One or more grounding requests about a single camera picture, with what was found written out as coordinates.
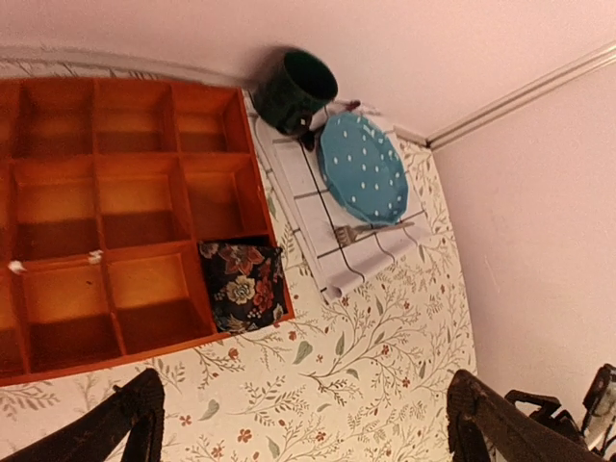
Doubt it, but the white grid placemat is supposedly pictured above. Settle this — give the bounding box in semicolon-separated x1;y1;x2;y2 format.
249;114;432;303

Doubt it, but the silver fork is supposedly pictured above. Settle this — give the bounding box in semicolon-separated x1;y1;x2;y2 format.
334;221;415;247

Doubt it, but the dark green mug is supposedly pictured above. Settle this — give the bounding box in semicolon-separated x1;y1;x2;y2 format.
252;49;338;136

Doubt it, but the orange wooden compartment tray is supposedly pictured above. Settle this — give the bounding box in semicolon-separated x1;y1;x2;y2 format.
1;77;275;386

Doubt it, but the dark floral tie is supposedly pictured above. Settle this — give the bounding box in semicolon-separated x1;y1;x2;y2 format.
197;241;289;335

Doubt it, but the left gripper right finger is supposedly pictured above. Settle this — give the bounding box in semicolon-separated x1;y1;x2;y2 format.
447;370;602;461

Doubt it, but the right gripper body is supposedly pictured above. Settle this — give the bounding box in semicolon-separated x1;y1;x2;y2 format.
504;363;615;452

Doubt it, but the blue dotted plate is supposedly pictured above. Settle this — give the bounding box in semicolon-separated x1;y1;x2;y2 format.
317;112;409;225

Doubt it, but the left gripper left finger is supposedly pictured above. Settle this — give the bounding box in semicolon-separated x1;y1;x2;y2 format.
5;368;165;461

